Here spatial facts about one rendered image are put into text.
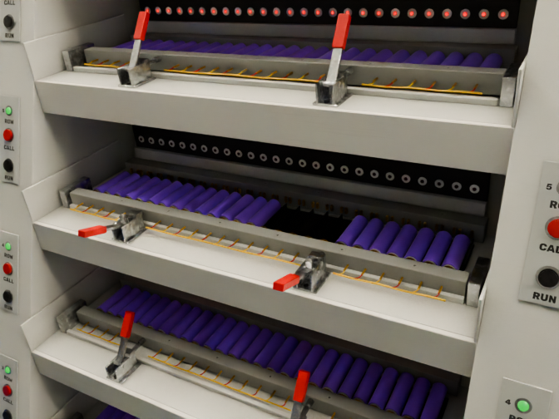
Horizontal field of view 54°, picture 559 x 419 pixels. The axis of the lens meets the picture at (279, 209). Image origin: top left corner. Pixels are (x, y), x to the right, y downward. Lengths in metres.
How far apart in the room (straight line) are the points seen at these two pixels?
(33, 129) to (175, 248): 0.27
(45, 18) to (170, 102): 0.25
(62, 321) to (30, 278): 0.09
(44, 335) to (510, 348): 0.66
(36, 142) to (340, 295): 0.48
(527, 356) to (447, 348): 0.07
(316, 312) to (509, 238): 0.21
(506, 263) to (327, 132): 0.21
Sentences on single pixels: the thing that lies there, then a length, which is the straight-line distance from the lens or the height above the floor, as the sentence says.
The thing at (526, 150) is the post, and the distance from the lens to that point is 0.51.
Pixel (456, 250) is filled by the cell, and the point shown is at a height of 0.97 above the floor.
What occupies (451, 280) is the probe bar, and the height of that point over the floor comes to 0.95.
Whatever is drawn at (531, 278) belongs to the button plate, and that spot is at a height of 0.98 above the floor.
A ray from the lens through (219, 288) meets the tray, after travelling 0.65.
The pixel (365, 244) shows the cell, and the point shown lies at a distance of 0.64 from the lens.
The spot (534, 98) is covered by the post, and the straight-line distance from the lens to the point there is 0.51.
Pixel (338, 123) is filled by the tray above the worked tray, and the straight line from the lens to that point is 0.55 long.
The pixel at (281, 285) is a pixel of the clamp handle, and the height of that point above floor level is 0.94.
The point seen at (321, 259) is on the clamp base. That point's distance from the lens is 0.60.
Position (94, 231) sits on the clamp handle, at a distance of 0.70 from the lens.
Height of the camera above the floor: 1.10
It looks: 11 degrees down
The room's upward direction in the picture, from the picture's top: 6 degrees clockwise
